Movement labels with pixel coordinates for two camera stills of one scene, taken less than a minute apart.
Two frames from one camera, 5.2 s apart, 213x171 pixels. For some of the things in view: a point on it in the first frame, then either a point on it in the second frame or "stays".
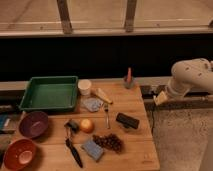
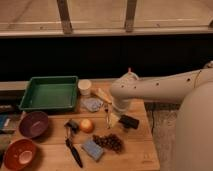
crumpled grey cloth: [92, 104] stays
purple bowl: [33, 124] stays
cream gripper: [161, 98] to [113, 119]
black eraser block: [127, 120] stays
